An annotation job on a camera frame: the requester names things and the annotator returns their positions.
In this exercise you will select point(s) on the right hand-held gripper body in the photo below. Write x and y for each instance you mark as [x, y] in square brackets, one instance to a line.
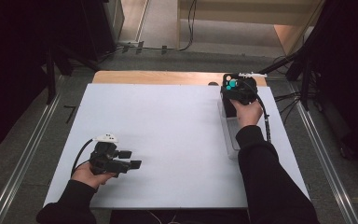
[245, 88]

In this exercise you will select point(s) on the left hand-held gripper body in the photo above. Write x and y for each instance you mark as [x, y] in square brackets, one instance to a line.
[105, 160]

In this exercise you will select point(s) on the clear plastic container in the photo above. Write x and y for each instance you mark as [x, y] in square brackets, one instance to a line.
[231, 137]

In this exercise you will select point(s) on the person's left hand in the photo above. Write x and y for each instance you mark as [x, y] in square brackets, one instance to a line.
[88, 178]

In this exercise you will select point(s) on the person's right hand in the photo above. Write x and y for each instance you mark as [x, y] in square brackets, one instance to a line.
[248, 113]

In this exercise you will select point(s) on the black table grommet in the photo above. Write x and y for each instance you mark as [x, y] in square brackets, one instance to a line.
[213, 83]

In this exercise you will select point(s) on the black stand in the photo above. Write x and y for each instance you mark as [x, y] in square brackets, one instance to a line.
[304, 77]
[51, 81]

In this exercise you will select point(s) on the person's dark clothing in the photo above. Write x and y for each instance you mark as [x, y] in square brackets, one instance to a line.
[183, 217]

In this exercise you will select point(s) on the light wooden cabinet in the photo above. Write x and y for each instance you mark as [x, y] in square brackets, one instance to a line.
[245, 12]

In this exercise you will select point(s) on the wooden table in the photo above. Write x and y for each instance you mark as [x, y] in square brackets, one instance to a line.
[155, 77]

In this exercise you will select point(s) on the black curtain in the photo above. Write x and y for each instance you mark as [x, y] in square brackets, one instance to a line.
[351, 62]
[12, 62]

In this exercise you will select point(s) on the metal floor rail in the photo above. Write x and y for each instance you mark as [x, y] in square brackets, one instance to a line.
[326, 168]
[21, 168]

